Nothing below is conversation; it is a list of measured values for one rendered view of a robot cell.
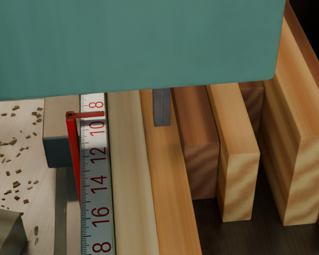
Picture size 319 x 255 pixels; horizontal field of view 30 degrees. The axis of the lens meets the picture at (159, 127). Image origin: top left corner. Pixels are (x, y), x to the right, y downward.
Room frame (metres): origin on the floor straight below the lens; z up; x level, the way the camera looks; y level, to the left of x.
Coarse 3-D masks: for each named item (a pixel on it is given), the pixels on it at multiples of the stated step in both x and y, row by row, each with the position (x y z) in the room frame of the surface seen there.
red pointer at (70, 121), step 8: (72, 112) 0.24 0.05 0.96; (80, 112) 0.24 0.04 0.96; (88, 112) 0.24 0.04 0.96; (96, 112) 0.24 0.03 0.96; (104, 112) 0.24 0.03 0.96; (72, 120) 0.24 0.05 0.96; (72, 128) 0.24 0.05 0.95; (72, 136) 0.24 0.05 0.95; (72, 144) 0.24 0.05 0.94; (72, 152) 0.24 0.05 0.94; (72, 160) 0.24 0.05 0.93; (80, 176) 0.24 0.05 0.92; (80, 184) 0.24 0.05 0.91; (80, 192) 0.24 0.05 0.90; (80, 200) 0.24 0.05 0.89; (80, 208) 0.24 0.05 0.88
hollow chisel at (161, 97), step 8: (168, 88) 0.24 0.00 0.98; (152, 96) 0.24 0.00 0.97; (160, 96) 0.24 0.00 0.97; (168, 96) 0.24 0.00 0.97; (152, 104) 0.25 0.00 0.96; (160, 104) 0.24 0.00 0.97; (168, 104) 0.24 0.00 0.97; (160, 112) 0.24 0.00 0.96; (168, 112) 0.24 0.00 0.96; (160, 120) 0.24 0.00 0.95; (168, 120) 0.24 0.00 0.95
